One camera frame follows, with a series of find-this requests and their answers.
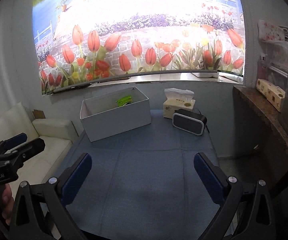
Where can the black white-rimmed speaker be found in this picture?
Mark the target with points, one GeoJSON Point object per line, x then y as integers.
{"type": "Point", "coordinates": [190, 122]}

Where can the white storage box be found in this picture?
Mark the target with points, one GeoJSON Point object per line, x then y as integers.
{"type": "Point", "coordinates": [101, 117]}

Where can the green seaweed snack bag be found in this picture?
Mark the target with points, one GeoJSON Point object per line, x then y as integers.
{"type": "Point", "coordinates": [126, 100]}

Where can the tulip flower curtain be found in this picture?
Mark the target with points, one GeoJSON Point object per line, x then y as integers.
{"type": "Point", "coordinates": [80, 41]}

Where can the person left hand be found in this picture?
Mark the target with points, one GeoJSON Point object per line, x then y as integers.
{"type": "Point", "coordinates": [6, 203]}

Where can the blue tablecloth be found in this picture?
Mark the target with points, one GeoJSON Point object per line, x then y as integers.
{"type": "Point", "coordinates": [143, 184]}

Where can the beige tissue pack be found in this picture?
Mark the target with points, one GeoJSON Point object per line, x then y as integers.
{"type": "Point", "coordinates": [177, 99]}

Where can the dark wooden side cabinet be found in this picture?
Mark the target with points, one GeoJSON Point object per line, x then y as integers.
{"type": "Point", "coordinates": [272, 141]}

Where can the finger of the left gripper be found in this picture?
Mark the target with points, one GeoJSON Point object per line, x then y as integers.
{"type": "Point", "coordinates": [13, 142]}
{"type": "Point", "coordinates": [24, 152]}

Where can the small beige carton box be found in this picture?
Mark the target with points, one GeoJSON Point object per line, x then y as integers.
{"type": "Point", "coordinates": [274, 94]}

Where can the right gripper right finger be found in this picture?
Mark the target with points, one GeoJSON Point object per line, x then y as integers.
{"type": "Point", "coordinates": [245, 210]}

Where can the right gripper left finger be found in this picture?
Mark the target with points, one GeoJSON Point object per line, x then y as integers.
{"type": "Point", "coordinates": [28, 221]}

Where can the white leather sofa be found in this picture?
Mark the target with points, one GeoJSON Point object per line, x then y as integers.
{"type": "Point", "coordinates": [58, 135]}

